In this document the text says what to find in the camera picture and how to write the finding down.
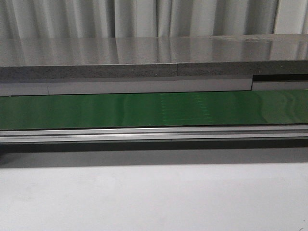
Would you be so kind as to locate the grey rear conveyor guard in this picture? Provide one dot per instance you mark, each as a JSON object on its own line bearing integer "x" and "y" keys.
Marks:
{"x": 153, "y": 84}

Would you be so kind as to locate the aluminium front conveyor rail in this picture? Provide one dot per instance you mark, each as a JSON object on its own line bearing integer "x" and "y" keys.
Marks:
{"x": 148, "y": 134}

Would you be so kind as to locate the white pleated curtain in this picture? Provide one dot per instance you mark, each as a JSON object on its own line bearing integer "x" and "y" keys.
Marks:
{"x": 150, "y": 18}

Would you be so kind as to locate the green conveyor belt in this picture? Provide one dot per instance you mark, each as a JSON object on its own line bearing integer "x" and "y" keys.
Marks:
{"x": 154, "y": 109}

